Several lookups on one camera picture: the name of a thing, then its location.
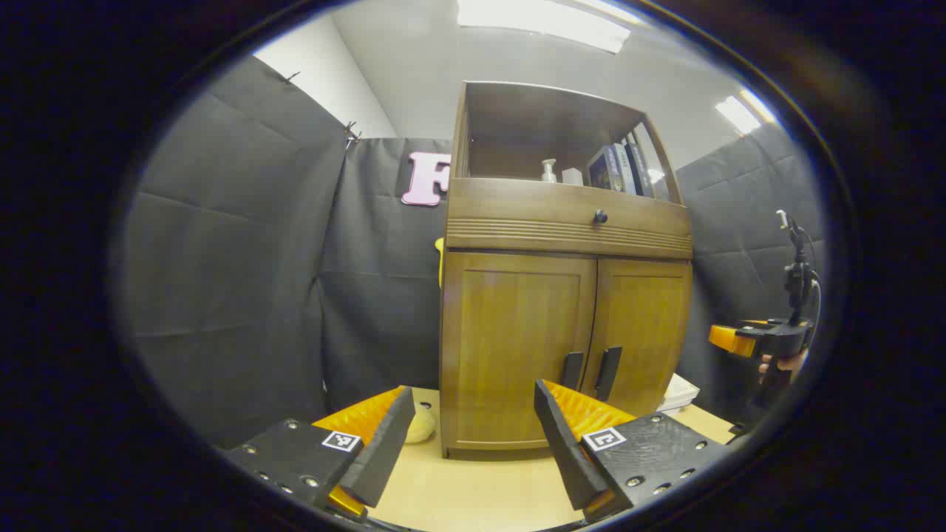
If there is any pale yellow fluffy ball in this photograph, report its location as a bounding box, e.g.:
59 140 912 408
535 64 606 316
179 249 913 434
404 405 437 444

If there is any wooden double-door shoe cabinet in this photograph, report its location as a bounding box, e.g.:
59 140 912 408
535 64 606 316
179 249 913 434
439 81 693 460

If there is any black backdrop cloth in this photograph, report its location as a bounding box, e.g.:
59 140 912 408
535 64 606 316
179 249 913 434
122 53 825 451

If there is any grey book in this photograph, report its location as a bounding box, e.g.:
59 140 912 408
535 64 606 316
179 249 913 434
613 143 638 196

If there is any large ceiling light panel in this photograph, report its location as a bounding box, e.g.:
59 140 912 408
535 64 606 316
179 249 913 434
457 0 633 54

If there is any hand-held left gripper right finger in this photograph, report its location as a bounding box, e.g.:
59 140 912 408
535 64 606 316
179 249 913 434
534 379 732 524

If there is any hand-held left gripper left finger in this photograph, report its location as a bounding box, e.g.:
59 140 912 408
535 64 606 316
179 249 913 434
222 384 417 522

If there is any wooden drawer with black knob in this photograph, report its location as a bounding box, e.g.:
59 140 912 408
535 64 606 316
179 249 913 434
446 177 693 259

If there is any blue book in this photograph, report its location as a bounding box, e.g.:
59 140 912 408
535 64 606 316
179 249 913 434
586 144 625 194

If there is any dark book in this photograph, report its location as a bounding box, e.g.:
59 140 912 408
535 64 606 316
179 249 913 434
627 139 655 199

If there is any small ceiling light panel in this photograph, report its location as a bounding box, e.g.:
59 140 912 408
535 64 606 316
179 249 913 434
715 89 777 135

